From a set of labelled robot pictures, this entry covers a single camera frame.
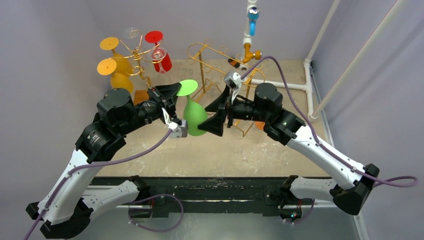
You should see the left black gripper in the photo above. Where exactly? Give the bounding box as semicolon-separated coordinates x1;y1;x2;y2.
117;82;181;136

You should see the green plastic cup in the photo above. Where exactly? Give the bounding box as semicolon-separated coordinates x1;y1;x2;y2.
177;79;208;137

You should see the red plastic goblet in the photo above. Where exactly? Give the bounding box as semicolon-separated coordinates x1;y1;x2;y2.
144;30;173;74

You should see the orange plastic goblet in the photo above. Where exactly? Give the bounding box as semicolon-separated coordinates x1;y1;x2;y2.
255;121;265;131

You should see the gold swirl wine glass rack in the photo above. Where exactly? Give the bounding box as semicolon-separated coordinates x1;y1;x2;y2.
118;34;154;105

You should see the gold tall wire rack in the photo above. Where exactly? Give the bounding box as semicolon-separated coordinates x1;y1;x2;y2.
186;39;266;138

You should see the yellow goblet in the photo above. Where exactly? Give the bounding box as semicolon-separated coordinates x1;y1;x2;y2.
96;58;134;94
97;37;133;76

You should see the yellow goblet front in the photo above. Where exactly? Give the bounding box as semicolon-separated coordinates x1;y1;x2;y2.
96;58;134;94

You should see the clear wine glass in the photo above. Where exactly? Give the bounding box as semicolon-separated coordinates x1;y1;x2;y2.
123;26;142;39

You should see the clear stemmed glass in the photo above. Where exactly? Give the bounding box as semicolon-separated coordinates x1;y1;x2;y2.
148;46;167;74

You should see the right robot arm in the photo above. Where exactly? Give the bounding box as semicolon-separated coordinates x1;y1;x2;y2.
198;83;380;216

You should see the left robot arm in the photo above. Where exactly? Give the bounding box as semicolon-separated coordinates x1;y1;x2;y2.
26;82;185;239

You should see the small black orange object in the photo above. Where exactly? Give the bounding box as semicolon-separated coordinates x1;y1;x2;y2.
227;58;240;69

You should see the orange faucet tap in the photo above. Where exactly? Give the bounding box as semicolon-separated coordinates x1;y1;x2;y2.
242;42;262;64

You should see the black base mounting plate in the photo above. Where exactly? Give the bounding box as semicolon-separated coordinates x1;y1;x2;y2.
89;176;314;219

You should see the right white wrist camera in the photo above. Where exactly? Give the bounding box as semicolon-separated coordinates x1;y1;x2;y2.
224;70;243;104

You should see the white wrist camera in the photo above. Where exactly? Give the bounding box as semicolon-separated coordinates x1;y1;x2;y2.
167;119;188;139
224;70;243;104

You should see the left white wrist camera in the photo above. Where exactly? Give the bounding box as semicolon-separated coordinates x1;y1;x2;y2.
167;119;188;139

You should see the white pvc pipe frame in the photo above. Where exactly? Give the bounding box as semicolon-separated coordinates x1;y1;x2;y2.
239;0;342;124

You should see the aluminium rail frame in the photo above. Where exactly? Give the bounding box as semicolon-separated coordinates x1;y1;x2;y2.
76;200;370;240

